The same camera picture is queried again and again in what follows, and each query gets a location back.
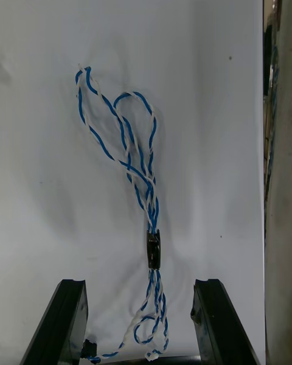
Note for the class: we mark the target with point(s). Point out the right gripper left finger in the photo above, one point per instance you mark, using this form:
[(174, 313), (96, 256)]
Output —
[(57, 334)]

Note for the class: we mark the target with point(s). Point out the steel tray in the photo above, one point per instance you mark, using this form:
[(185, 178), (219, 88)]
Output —
[(280, 188)]

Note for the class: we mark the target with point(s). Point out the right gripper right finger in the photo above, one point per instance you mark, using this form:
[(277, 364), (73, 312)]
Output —
[(222, 334)]

